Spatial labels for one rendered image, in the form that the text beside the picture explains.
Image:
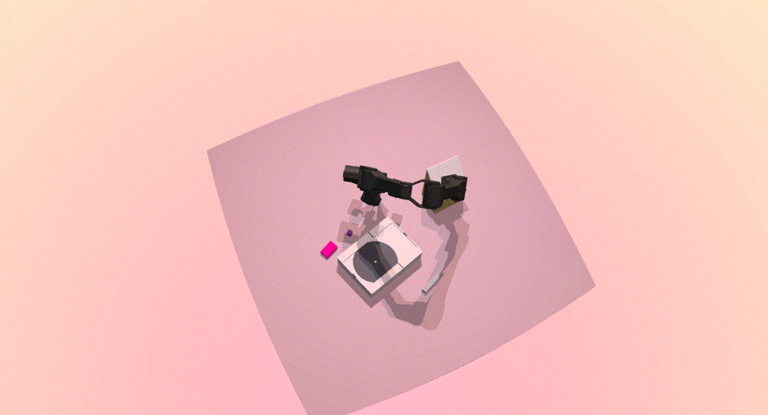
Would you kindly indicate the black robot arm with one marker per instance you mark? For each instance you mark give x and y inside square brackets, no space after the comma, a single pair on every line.
[372,182]

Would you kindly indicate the grey round disc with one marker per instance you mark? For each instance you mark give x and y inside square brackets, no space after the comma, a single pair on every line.
[363,260]

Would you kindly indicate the magenta rectangular block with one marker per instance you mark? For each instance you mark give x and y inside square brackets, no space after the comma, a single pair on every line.
[328,249]

